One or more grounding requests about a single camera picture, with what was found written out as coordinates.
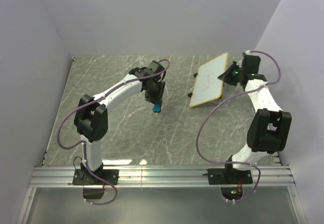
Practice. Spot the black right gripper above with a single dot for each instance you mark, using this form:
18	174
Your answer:
225	76

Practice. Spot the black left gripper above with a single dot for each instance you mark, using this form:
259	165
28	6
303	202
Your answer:
158	97

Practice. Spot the blue whiteboard eraser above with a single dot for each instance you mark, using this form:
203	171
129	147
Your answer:
157	107

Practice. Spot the orange framed whiteboard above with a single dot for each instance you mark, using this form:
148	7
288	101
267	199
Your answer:
207	86

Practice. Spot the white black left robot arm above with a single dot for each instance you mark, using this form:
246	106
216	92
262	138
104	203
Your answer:
91	120

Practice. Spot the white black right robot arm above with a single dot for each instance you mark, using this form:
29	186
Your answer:
235	161

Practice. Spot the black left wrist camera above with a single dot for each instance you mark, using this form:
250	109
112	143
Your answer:
154	67

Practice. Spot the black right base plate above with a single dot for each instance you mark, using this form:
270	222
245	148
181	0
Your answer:
221	176

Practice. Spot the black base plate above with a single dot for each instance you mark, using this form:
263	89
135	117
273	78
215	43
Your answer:
83	177
221	176

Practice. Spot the aluminium front rail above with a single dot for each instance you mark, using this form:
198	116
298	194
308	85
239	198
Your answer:
142	176

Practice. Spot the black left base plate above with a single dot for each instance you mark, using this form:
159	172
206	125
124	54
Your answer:
83	177

